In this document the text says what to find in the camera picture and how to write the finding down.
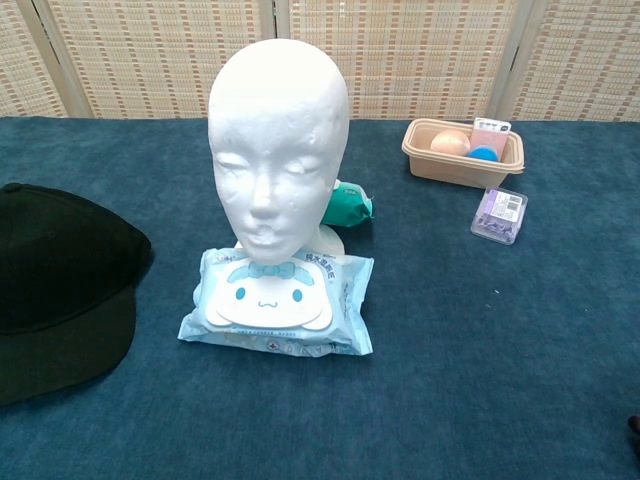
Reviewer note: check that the black baseball cap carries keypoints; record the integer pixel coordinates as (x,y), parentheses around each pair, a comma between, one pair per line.
(60,280)

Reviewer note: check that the white foam mannequin head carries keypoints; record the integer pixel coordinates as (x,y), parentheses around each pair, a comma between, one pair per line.
(275,125)

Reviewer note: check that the green tissue pack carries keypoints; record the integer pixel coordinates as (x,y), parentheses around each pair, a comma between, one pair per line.
(347,207)

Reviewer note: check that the light blue wet wipes pack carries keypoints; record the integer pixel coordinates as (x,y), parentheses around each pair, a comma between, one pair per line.
(275,305)

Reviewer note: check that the beige plastic container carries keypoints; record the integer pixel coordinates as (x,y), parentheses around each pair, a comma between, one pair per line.
(450,172)

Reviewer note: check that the dark blue table mat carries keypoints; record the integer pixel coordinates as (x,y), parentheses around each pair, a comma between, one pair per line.
(450,325)

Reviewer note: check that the peach coloured ball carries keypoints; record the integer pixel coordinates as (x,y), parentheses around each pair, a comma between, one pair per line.
(450,144)

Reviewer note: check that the clear box of purple pins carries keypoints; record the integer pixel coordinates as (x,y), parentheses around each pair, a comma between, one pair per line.
(497,220)

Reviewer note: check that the blue ball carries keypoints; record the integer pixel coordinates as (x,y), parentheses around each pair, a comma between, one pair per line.
(484,154)

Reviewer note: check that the pink box with white label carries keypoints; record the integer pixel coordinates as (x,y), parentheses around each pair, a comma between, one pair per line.
(492,136)

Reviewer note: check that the woven folding screen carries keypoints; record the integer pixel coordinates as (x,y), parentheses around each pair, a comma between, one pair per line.
(150,50)

